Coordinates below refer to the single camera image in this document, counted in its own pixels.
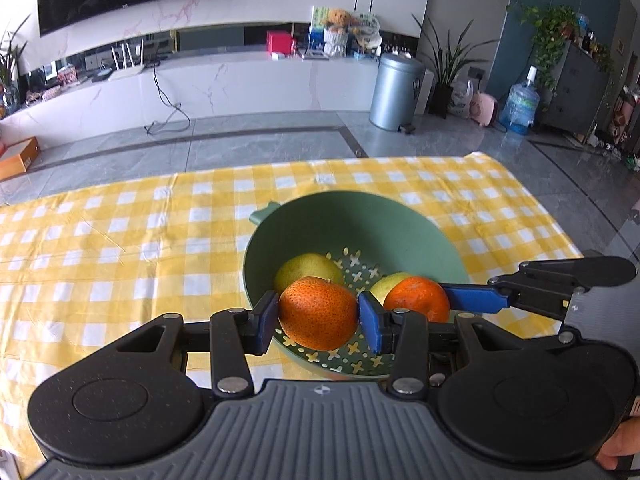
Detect black cable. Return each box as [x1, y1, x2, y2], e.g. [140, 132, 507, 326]
[145, 62, 191, 133]

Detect grey cabinet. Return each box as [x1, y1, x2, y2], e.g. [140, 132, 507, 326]
[540, 42, 613, 136]

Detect plant in glass vase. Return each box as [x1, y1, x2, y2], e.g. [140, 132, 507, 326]
[0, 14, 32, 111]

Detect red box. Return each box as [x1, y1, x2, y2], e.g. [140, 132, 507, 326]
[266, 30, 292, 56]

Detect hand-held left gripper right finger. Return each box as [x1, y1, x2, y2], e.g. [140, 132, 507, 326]
[357, 292, 581, 401]

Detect trailing pothos plant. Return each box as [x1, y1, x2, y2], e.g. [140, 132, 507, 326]
[520, 4, 581, 91]

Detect potted snake plant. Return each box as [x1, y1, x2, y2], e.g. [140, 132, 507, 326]
[412, 12, 501, 118]

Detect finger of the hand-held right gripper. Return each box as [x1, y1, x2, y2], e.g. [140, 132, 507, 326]
[439, 256, 637, 322]

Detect green colander bowl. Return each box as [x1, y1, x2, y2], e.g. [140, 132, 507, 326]
[242, 190, 471, 378]

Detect pink heater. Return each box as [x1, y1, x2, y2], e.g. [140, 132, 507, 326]
[470, 91, 498, 126]

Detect blue water jug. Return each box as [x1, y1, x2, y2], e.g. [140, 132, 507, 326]
[500, 66, 541, 135]

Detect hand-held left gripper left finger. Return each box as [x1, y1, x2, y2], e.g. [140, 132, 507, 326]
[107, 291, 281, 397]

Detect yellow-green pear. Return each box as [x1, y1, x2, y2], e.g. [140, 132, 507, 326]
[274, 253, 346, 293]
[369, 272, 413, 306]

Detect person's right hand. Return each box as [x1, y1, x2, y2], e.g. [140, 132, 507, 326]
[595, 417, 640, 472]

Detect round printed fan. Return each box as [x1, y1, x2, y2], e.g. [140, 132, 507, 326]
[352, 12, 383, 48]

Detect orange cardboard box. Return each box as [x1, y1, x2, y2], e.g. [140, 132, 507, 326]
[0, 136, 42, 182]

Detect silver pedal trash can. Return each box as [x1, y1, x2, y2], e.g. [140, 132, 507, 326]
[369, 53, 427, 132]

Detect orange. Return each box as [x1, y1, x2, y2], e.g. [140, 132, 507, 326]
[384, 276, 451, 323]
[278, 276, 360, 350]

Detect white woven basket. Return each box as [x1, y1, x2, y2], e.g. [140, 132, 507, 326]
[323, 27, 349, 57]

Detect white router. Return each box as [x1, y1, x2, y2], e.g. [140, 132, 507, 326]
[109, 40, 147, 81]

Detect yellow checkered tablecloth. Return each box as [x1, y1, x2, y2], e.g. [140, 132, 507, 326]
[0, 152, 586, 480]

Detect picture board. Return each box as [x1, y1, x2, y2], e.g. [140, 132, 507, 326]
[309, 6, 331, 56]

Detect brown teddy bear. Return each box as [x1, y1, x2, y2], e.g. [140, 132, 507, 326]
[325, 8, 358, 33]

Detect white marble tv console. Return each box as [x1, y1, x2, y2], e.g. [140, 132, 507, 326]
[0, 47, 436, 136]

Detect white plastic bag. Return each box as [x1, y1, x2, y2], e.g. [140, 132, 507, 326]
[450, 80, 473, 116]

